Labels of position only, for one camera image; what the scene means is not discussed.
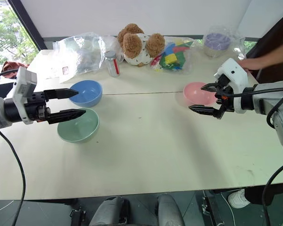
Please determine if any dark trouser leg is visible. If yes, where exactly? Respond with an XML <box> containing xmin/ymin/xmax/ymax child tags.
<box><xmin>243</xmin><ymin>182</ymin><xmax>283</xmax><ymax>206</ymax></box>

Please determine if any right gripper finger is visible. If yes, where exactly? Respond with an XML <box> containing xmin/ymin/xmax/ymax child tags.
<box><xmin>200</xmin><ymin>82</ymin><xmax>219</xmax><ymax>93</ymax></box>
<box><xmin>188</xmin><ymin>104</ymin><xmax>227</xmax><ymax>120</ymax></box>

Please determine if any yellow block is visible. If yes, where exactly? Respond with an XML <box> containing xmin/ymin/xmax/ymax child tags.
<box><xmin>165</xmin><ymin>53</ymin><xmax>178</xmax><ymax>64</ymax></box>

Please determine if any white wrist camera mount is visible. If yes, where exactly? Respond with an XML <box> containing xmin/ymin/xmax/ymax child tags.
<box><xmin>13</xmin><ymin>66</ymin><xmax>38</xmax><ymax>125</ymax></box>
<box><xmin>213</xmin><ymin>58</ymin><xmax>249</xmax><ymax>114</ymax></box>

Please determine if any container with purple filling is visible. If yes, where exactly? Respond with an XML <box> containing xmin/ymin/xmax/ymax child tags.
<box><xmin>203</xmin><ymin>32</ymin><xmax>232</xmax><ymax>57</ymax></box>

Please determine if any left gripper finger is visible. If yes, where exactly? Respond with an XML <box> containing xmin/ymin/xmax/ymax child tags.
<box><xmin>47</xmin><ymin>108</ymin><xmax>87</xmax><ymax>125</ymax></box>
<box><xmin>43</xmin><ymin>88</ymin><xmax>80</xmax><ymax>102</ymax></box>

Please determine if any green bowl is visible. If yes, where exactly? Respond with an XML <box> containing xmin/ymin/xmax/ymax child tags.
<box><xmin>57</xmin><ymin>107</ymin><xmax>100</xmax><ymax>144</ymax></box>

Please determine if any dark grey rounded shape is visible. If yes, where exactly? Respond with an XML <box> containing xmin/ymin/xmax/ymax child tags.
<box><xmin>156</xmin><ymin>193</ymin><xmax>186</xmax><ymax>226</ymax></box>
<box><xmin>89</xmin><ymin>196</ymin><xmax>131</xmax><ymax>226</ymax></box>

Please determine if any blue bowl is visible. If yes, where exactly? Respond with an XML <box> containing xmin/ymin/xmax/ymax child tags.
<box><xmin>68</xmin><ymin>80</ymin><xmax>103</xmax><ymax>108</ymax></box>

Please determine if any white shoe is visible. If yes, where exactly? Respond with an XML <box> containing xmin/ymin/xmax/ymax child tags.
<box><xmin>227</xmin><ymin>188</ymin><xmax>251</xmax><ymax>209</ymax></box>

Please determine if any person's bare hand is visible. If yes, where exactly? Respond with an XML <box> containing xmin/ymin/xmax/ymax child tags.
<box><xmin>239</xmin><ymin>58</ymin><xmax>262</xmax><ymax>71</ymax></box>

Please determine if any pink bowl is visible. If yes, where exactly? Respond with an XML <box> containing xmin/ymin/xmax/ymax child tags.
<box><xmin>183</xmin><ymin>81</ymin><xmax>218</xmax><ymax>107</ymax></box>

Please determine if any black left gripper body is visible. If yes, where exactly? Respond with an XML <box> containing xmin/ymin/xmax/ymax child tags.
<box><xmin>24</xmin><ymin>90</ymin><xmax>50</xmax><ymax>123</ymax></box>

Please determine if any black window frame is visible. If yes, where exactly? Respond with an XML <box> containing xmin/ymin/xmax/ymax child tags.
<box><xmin>8</xmin><ymin>0</ymin><xmax>48</xmax><ymax>50</ymax></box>

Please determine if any clear bag of colourful blocks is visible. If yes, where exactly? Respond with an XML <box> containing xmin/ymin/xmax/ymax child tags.
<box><xmin>149</xmin><ymin>37</ymin><xmax>195</xmax><ymax>75</ymax></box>

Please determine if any thin white floor cable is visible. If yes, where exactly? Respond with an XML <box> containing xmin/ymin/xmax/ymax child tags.
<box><xmin>220</xmin><ymin>192</ymin><xmax>237</xmax><ymax>226</ymax></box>

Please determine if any brown teddy bear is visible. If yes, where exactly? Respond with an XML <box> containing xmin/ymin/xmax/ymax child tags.
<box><xmin>117</xmin><ymin>23</ymin><xmax>166</xmax><ymax>68</ymax></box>

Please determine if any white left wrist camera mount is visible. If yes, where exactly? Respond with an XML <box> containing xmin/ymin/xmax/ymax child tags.
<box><xmin>13</xmin><ymin>66</ymin><xmax>38</xmax><ymax>125</ymax></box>

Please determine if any clear bag around purple container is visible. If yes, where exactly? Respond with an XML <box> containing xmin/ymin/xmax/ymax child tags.
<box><xmin>202</xmin><ymin>24</ymin><xmax>248</xmax><ymax>60</ymax></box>

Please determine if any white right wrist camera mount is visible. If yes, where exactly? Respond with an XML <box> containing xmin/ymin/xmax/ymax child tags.
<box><xmin>213</xmin><ymin>58</ymin><xmax>249</xmax><ymax>114</ymax></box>

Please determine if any large clear plastic bag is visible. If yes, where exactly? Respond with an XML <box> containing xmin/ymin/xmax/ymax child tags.
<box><xmin>52</xmin><ymin>32</ymin><xmax>120</xmax><ymax>84</ymax></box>

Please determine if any clear bottle with red label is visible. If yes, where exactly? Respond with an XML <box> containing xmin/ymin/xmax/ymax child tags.
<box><xmin>104</xmin><ymin>50</ymin><xmax>122</xmax><ymax>78</ymax></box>

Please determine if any red-brown cloth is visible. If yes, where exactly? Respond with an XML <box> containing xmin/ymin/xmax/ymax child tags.
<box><xmin>1</xmin><ymin>60</ymin><xmax>31</xmax><ymax>79</ymax></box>

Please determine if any black metal table bracket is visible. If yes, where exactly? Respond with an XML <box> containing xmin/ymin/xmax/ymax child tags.
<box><xmin>201</xmin><ymin>189</ymin><xmax>225</xmax><ymax>226</ymax></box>
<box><xmin>69</xmin><ymin>208</ymin><xmax>87</xmax><ymax>226</ymax></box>

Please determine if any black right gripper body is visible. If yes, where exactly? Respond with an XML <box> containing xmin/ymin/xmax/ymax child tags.
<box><xmin>214</xmin><ymin>73</ymin><xmax>235</xmax><ymax>113</ymax></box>

